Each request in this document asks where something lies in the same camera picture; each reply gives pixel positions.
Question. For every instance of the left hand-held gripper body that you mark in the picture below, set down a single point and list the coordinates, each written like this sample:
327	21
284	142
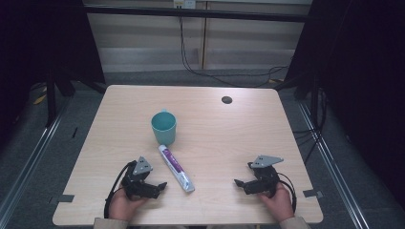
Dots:
136	181

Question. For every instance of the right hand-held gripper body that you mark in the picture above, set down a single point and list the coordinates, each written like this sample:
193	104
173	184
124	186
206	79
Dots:
266	178

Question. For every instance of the white purple toothpaste tube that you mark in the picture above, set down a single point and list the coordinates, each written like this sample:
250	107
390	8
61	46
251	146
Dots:
176	171

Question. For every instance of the teal plastic cup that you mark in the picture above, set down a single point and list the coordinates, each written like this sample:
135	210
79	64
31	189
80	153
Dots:
163	128

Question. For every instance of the person's left hand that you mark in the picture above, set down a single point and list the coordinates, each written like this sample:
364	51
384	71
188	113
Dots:
122	205

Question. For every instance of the person's right hand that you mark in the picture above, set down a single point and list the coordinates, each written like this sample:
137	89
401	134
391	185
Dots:
280	203

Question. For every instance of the grey tape piece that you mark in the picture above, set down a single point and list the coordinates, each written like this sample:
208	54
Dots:
65	198
312	193

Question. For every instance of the round dark table grommet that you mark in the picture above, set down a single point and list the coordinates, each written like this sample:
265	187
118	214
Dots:
226	99

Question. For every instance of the black metal stand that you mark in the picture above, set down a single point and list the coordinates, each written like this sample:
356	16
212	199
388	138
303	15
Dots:
51	95
313	95

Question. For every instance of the yellow floor tape strip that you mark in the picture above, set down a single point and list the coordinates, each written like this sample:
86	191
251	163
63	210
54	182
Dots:
39	99

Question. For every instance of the black curtain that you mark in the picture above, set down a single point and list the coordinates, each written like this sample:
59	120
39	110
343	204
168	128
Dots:
359	79
41	41

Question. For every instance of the black horizontal metal bar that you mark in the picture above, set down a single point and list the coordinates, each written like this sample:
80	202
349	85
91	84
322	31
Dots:
197	13

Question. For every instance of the metal floor rail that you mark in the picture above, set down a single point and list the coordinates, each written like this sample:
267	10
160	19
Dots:
28	162
334	165

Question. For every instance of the white wall power outlet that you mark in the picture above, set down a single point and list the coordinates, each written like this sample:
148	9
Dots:
184	3

